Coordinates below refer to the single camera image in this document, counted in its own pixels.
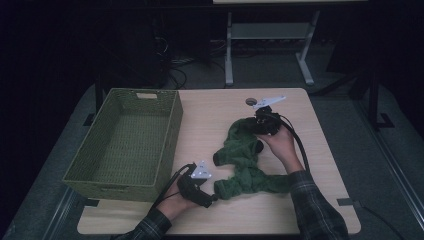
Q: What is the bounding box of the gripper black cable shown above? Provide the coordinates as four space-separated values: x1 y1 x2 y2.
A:
266 113 311 173
151 163 198 211

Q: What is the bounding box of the white metal frame table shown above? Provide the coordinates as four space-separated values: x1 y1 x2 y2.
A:
212 0 369 87

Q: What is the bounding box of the grey tape strip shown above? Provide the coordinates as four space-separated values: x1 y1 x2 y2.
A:
336 197 363 208

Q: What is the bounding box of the bundle of floor cables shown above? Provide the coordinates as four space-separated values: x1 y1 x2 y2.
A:
151 33 231 89

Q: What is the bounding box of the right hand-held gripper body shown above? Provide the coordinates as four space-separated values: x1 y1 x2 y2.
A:
252 95 287 136

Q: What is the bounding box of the black floor cable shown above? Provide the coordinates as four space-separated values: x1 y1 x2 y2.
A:
359 203 406 240

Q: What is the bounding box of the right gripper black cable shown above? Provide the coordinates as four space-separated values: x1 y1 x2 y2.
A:
266 113 311 173

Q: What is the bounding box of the green fleece garment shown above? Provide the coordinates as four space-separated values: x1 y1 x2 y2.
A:
212 117 292 201

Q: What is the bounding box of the green woven basket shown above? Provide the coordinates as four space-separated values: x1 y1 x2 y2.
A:
62 87 184 203

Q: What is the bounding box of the black metal stand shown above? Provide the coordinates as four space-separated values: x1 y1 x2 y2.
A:
311 66 396 131

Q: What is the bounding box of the metal floor rail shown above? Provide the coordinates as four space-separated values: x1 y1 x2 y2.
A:
353 99 424 231
43 188 79 240

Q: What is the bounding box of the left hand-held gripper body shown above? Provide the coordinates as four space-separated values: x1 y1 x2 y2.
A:
176 160 213 205

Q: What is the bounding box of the person's right hand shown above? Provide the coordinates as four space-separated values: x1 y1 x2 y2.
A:
264 124 306 175

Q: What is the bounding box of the person's left hand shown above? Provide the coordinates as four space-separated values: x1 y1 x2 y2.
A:
155 181 200 223

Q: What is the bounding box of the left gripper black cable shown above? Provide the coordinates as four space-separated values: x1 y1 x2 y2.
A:
151 163 198 211

